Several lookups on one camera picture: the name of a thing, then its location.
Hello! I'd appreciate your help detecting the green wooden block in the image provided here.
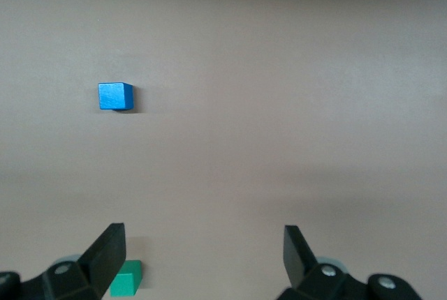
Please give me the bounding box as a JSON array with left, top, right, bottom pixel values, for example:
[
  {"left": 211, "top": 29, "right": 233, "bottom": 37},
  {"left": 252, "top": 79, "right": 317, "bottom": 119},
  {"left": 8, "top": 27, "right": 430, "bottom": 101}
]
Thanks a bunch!
[{"left": 110, "top": 260, "right": 143, "bottom": 297}]

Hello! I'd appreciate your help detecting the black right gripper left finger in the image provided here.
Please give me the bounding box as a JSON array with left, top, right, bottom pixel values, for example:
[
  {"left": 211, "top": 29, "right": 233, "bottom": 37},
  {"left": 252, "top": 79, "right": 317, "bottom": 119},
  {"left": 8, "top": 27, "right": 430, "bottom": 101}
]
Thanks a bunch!
[{"left": 0, "top": 223, "right": 126, "bottom": 300}]

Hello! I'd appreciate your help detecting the brown table mat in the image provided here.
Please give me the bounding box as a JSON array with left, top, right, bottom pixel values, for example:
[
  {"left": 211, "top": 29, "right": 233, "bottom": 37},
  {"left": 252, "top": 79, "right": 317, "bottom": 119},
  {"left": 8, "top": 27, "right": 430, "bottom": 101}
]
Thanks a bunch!
[{"left": 0, "top": 0, "right": 447, "bottom": 300}]

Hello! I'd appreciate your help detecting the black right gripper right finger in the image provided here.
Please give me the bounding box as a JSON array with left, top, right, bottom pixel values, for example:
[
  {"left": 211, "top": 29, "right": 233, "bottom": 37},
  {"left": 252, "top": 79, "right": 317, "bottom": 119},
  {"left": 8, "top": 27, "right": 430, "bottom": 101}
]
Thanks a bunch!
[{"left": 275, "top": 225, "right": 423, "bottom": 300}]

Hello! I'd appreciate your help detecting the blue wooden block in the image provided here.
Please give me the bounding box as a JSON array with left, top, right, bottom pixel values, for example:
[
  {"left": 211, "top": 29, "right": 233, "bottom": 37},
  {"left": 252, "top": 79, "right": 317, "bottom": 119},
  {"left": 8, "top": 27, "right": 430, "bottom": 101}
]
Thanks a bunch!
[{"left": 97, "top": 82, "right": 135, "bottom": 111}]

